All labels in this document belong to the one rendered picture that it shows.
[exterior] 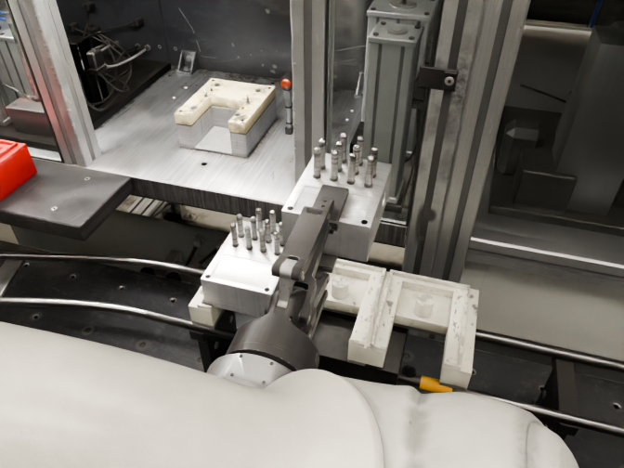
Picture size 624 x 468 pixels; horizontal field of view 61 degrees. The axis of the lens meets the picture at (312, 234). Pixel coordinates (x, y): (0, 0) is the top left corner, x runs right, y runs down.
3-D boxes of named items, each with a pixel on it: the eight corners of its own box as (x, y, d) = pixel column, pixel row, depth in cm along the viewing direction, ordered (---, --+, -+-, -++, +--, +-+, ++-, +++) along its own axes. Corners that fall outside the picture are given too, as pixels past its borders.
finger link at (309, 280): (266, 318, 47) (263, 311, 46) (300, 219, 53) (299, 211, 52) (307, 328, 47) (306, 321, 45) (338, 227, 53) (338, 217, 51)
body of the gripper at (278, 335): (308, 422, 45) (335, 337, 52) (307, 361, 39) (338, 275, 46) (226, 400, 46) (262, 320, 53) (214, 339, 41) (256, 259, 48)
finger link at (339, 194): (304, 228, 54) (304, 223, 53) (322, 189, 59) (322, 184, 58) (332, 234, 53) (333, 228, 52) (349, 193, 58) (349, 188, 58)
